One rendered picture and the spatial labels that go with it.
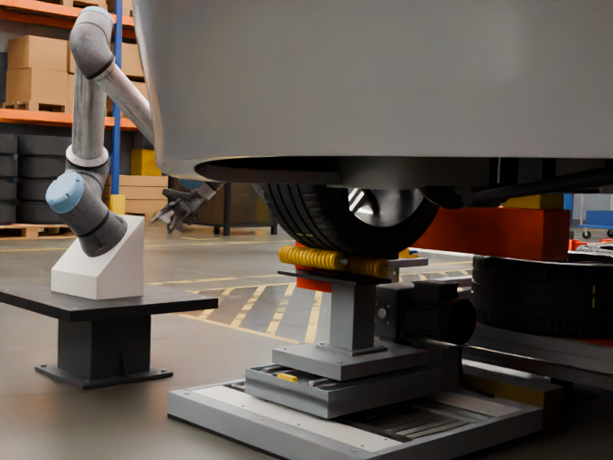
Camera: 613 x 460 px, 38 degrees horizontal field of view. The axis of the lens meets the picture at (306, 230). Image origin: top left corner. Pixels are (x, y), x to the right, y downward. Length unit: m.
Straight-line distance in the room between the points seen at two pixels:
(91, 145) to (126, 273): 0.47
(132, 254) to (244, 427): 0.99
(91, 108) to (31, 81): 9.49
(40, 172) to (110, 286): 6.71
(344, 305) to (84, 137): 1.14
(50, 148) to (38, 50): 3.09
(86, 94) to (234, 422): 1.25
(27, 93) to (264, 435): 10.54
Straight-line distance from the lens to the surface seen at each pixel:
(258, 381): 2.70
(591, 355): 2.88
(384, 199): 2.89
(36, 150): 9.90
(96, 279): 3.20
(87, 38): 2.92
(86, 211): 3.21
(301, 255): 2.70
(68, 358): 3.38
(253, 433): 2.51
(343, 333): 2.73
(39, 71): 12.71
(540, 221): 2.81
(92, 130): 3.22
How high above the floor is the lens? 0.76
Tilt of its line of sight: 3 degrees down
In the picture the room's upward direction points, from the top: 2 degrees clockwise
